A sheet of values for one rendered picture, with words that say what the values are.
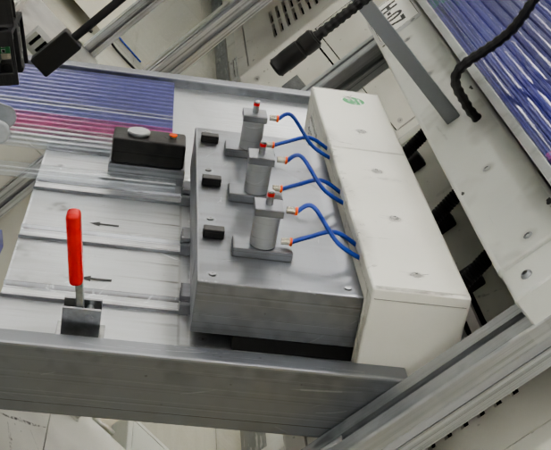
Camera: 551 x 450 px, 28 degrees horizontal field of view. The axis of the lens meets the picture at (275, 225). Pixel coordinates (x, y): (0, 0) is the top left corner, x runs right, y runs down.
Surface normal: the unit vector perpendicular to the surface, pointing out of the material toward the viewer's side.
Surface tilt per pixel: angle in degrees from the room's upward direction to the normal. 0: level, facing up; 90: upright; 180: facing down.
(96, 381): 90
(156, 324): 43
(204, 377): 90
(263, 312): 90
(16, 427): 0
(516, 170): 90
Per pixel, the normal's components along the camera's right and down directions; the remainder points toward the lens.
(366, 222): 0.15, -0.90
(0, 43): 0.07, 0.44
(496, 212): -0.62, -0.69
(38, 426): 0.78, -0.58
